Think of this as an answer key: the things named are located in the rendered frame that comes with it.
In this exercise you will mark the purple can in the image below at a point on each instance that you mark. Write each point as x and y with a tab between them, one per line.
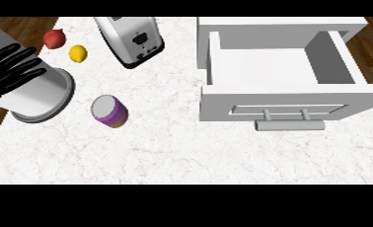
111	114

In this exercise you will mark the silver and black toaster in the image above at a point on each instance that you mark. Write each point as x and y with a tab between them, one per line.
130	37

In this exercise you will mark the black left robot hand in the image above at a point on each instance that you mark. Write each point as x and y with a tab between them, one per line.
15	73

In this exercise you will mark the red apple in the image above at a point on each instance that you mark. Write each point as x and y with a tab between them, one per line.
55	38

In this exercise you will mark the white open drawer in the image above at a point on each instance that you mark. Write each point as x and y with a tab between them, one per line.
272	73

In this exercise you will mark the white cabinet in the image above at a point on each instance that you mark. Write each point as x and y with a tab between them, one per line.
263	33

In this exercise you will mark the yellow lemon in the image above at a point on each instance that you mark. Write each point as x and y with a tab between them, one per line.
77	54

